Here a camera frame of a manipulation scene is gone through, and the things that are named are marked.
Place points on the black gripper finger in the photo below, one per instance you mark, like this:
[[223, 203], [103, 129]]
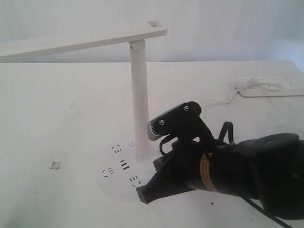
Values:
[[161, 185]]

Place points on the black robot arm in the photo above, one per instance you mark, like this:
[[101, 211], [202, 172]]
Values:
[[269, 169]]

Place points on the white power strip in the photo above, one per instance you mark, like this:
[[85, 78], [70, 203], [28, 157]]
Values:
[[270, 87]]

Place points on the white desk lamp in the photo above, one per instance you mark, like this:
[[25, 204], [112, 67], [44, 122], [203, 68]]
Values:
[[129, 158]]

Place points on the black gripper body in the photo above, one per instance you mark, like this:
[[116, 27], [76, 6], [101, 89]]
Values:
[[197, 164]]

